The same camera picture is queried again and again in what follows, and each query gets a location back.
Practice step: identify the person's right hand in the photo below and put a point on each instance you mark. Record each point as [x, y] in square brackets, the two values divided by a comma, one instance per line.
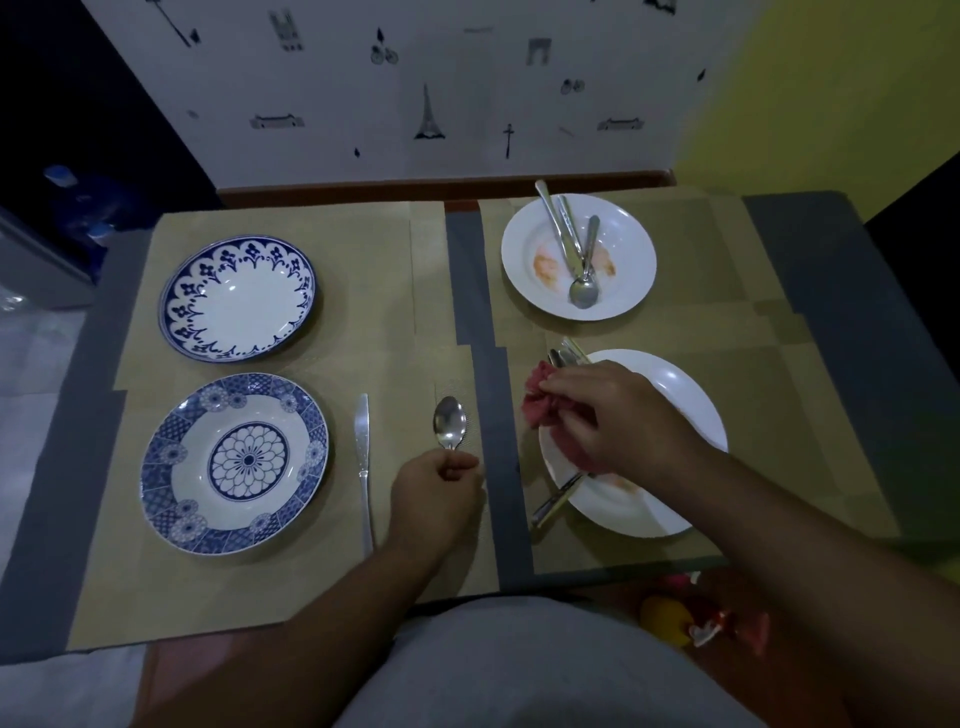
[637, 427]

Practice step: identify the person's left hand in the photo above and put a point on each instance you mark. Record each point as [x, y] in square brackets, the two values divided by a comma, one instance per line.
[435, 502]

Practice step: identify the white plate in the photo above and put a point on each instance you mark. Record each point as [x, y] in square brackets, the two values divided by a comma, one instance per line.
[675, 397]
[630, 262]

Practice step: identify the steel spoon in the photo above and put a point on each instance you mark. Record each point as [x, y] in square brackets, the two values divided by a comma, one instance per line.
[450, 420]
[583, 294]

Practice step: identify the steel knife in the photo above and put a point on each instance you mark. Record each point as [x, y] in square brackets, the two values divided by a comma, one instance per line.
[362, 435]
[555, 225]

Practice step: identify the red cleaning cloth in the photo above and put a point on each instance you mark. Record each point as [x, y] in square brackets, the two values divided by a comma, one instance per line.
[536, 397]

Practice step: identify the pile of steel cutlery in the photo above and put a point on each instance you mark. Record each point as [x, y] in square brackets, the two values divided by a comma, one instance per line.
[555, 499]

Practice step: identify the blue geometric rim plate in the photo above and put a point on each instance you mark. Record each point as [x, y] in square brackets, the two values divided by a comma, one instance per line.
[247, 460]

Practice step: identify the steel fork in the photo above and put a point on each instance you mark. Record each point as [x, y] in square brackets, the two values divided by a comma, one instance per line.
[570, 232]

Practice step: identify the blue floral rim plate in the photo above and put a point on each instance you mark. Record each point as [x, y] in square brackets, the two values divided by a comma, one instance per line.
[240, 300]

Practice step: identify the person's left forearm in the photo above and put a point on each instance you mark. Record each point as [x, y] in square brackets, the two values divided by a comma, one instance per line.
[300, 645]

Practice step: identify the person's right forearm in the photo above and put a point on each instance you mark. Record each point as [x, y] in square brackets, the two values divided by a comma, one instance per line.
[825, 585]

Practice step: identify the person's grey shirt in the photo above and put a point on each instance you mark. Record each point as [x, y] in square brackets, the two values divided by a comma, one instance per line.
[547, 675]

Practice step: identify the beige woven placemat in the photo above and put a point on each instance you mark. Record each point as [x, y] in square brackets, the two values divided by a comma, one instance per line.
[375, 285]
[300, 585]
[795, 435]
[712, 255]

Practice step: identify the yellow red toy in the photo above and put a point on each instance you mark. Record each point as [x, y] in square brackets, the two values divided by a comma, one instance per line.
[750, 630]

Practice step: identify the brown wooden seat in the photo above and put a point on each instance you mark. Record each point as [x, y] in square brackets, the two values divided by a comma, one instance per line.
[180, 682]

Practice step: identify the brown wooden baseboard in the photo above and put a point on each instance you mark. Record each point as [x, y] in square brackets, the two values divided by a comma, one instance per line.
[375, 191]

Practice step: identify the black furniture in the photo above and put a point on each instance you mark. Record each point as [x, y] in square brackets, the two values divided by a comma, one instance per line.
[922, 285]

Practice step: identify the silver water dispenser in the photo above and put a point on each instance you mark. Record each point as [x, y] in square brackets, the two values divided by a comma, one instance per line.
[37, 270]

